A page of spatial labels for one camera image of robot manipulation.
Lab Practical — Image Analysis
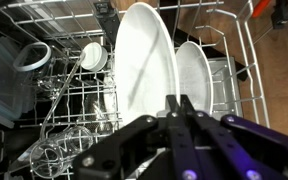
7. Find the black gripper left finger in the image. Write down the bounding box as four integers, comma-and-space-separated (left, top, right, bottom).
72, 94, 203, 180

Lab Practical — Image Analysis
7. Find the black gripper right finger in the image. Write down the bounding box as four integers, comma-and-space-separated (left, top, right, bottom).
180, 94, 288, 180

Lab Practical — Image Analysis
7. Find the white dinner plate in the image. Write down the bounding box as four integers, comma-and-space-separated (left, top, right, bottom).
113, 1, 181, 126
175, 41, 215, 116

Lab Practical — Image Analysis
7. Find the clear drinking glass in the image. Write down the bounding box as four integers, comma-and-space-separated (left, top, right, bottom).
29, 125, 95, 179

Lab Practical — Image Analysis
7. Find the small white cup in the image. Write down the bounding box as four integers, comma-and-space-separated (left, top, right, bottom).
80, 42, 109, 72

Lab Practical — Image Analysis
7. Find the black clamp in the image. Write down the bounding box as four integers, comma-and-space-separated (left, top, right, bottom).
272, 0, 288, 29

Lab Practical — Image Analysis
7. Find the metal wire dishwasher rack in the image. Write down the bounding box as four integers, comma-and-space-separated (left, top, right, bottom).
0, 0, 272, 180

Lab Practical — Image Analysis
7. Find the glass jar with ring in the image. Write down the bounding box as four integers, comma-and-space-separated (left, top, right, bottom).
13, 41, 53, 88

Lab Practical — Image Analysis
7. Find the orange handled clamp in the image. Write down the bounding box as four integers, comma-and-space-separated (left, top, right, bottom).
252, 0, 272, 19

